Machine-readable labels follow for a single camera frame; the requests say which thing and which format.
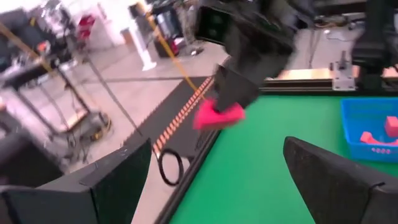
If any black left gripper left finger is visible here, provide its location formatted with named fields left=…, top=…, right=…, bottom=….
left=40, top=139, right=152, bottom=224

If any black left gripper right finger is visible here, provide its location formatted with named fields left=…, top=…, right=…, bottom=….
left=282, top=136, right=398, bottom=224

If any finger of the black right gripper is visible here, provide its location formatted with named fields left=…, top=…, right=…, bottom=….
left=214, top=63, right=261, bottom=113

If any pink-red wedge block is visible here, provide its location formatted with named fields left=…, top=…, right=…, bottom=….
left=192, top=98, right=246, bottom=131

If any black mat with orange stripe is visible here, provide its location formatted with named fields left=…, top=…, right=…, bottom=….
left=124, top=76, right=218, bottom=159

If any red arch block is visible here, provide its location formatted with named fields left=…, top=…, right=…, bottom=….
left=359, top=131, right=398, bottom=147

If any blue plastic basket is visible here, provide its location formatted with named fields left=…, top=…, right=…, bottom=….
left=340, top=98, right=398, bottom=163

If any red cube block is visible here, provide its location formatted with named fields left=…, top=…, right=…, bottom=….
left=384, top=116, right=398, bottom=138

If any black equipment case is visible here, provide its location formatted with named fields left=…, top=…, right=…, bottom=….
left=154, top=6, right=184, bottom=58

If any red tool cabinet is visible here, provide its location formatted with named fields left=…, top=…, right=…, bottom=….
left=77, top=14, right=96, bottom=41

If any black cable ring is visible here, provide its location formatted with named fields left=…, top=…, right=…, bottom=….
left=157, top=148, right=185, bottom=187

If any black aluminium table frame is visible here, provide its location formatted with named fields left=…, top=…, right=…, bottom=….
left=154, top=79, right=398, bottom=224

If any yellow hanging cable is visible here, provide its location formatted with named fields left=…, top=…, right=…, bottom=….
left=146, top=12, right=206, bottom=100

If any metal frame cart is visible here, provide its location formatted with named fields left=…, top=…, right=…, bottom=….
left=0, top=58, right=113, bottom=147

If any grey metal bracket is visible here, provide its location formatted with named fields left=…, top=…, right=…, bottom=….
left=329, top=51, right=357, bottom=91

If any white floor post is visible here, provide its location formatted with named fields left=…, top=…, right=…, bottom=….
left=129, top=18, right=158, bottom=72

